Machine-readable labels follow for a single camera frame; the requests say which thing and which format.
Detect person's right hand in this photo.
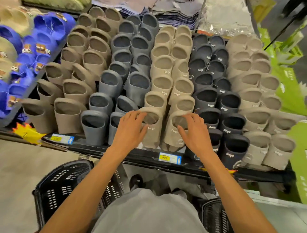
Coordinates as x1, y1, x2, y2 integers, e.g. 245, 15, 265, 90
177, 113, 214, 159

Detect person's left hand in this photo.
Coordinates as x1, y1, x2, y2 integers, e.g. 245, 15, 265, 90
111, 110, 149, 155

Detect grey rubber slipper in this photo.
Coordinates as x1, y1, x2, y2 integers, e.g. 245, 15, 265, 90
89, 92, 114, 116
80, 110, 110, 147
124, 71, 152, 108
115, 95, 139, 114
108, 111, 126, 146
98, 69, 124, 100

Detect black slipper display shelf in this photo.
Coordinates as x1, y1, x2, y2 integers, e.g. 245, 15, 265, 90
21, 7, 297, 186

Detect beige logo slide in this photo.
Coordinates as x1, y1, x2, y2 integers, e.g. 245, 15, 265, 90
144, 91, 168, 114

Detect column of beige slippers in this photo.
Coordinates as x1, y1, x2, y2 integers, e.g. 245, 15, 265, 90
150, 25, 195, 104

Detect black basket with wavy slots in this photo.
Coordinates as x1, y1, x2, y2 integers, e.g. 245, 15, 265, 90
198, 197, 235, 233

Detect column of black slippers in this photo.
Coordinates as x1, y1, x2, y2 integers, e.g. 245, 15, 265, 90
188, 33, 232, 92

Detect column of pale cream slippers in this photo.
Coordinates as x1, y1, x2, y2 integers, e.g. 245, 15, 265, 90
225, 33, 283, 111

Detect column of grey slippers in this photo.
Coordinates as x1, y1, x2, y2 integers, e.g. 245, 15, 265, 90
109, 13, 161, 80

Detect display of taupe slides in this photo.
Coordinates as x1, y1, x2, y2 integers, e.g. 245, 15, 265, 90
67, 6, 124, 61

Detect display of blue cartoon slides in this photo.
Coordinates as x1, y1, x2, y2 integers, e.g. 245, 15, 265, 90
0, 12, 77, 120

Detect rows of beige cartoon slippers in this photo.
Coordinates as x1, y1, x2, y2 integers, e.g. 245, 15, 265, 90
0, 6, 44, 83

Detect person's left forearm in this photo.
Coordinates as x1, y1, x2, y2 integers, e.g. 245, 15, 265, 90
39, 148, 132, 233

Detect person's right forearm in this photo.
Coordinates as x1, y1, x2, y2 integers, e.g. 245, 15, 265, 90
201, 150, 278, 233

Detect person's light grey shirt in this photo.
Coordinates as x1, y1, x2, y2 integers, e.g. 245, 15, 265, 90
91, 188, 209, 233

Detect black side display bin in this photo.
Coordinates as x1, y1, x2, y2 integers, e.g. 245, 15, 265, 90
0, 36, 70, 128

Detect yellow starburst price sticker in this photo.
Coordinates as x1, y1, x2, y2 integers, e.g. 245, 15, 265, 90
199, 167, 238, 175
12, 122, 46, 146

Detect green cardboard box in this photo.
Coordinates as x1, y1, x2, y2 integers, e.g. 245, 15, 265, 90
271, 65, 307, 116
287, 121, 307, 205

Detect clear plastic wrapped goods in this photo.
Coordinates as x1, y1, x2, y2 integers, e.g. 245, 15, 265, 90
199, 0, 255, 37

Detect stack of navy folded textiles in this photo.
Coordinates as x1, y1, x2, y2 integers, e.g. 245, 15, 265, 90
92, 0, 205, 31

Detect green white mop bucket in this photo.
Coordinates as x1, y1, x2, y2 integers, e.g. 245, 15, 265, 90
276, 31, 304, 66

